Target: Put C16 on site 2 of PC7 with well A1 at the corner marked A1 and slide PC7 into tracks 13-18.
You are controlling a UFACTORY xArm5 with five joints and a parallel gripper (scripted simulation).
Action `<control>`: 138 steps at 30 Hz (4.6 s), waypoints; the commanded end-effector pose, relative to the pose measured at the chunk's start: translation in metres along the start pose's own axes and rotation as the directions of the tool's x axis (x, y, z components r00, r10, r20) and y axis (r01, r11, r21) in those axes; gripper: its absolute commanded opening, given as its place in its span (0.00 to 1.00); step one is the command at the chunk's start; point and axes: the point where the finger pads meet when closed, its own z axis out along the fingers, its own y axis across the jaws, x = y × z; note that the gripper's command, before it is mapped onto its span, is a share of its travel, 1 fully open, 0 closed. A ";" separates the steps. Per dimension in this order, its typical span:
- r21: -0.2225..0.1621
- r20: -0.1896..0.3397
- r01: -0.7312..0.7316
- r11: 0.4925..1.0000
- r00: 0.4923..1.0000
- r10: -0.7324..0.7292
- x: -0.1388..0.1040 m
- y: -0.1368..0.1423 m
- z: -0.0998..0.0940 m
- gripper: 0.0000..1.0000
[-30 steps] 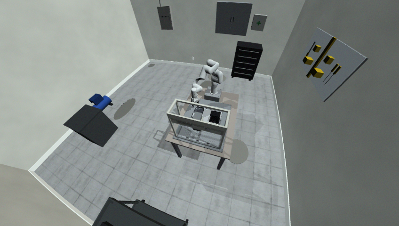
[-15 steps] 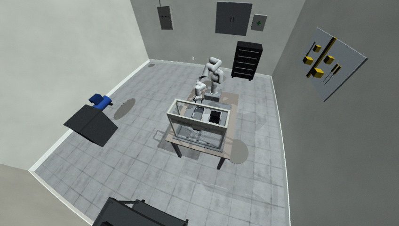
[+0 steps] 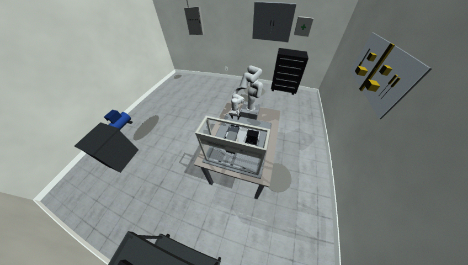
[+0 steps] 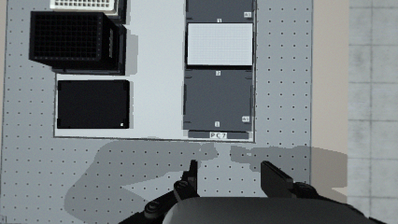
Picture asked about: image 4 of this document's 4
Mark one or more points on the dark grey plate carrier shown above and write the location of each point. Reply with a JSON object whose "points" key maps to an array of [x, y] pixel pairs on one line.
{"points": [[218, 103]]}

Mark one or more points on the white well plate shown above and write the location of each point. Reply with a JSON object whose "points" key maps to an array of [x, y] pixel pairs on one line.
{"points": [[109, 7]]}

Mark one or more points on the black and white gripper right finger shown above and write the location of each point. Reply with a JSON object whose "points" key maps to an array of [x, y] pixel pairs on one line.
{"points": [[276, 183]]}

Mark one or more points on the black deep-well block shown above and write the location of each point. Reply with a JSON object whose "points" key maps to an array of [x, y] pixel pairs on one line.
{"points": [[74, 40]]}

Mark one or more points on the grey perforated base plate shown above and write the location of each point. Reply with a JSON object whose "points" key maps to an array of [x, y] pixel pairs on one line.
{"points": [[45, 180]]}

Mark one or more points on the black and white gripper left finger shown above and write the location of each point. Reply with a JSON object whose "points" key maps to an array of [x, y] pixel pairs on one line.
{"points": [[156, 210]]}

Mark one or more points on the light grey multi-well plate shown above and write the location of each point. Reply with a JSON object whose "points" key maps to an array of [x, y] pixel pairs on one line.
{"points": [[220, 45]]}

